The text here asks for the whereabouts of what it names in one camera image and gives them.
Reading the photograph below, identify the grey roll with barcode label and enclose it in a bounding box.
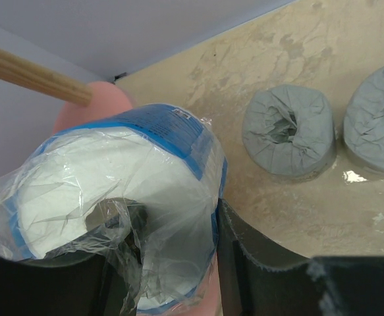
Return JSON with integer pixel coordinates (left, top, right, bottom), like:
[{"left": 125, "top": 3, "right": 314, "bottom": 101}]
[{"left": 343, "top": 66, "right": 384, "bottom": 174}]

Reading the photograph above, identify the grey roll with cartoon label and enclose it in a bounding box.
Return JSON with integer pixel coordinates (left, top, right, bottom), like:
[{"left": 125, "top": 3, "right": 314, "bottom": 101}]
[{"left": 242, "top": 84, "right": 336, "bottom": 178}]

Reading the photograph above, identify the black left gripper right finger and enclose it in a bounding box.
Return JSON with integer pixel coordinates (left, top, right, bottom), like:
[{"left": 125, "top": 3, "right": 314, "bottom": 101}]
[{"left": 217, "top": 199, "right": 384, "bottom": 315}]

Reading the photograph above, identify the pink three-tier shelf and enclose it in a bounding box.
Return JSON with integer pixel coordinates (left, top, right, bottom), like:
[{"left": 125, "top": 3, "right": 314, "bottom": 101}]
[{"left": 0, "top": 41, "right": 224, "bottom": 316}]

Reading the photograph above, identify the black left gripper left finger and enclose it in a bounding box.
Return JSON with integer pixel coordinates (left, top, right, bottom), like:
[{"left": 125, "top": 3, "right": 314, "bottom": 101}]
[{"left": 0, "top": 200, "right": 148, "bottom": 315}]

